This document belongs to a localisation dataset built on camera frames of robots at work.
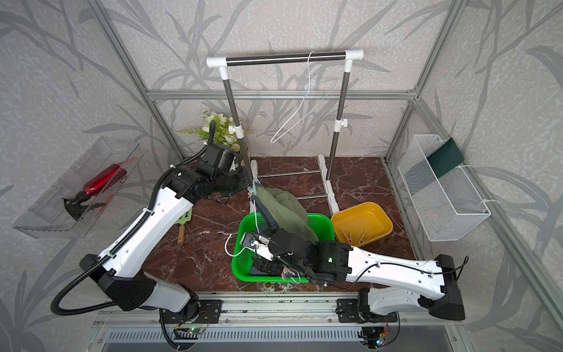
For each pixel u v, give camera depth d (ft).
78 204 2.03
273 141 3.83
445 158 2.44
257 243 1.61
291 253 1.40
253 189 2.31
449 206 1.94
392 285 1.37
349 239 2.92
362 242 2.91
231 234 3.04
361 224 3.03
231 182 1.93
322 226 2.83
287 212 2.52
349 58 1.99
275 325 2.37
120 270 1.28
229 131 2.47
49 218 1.96
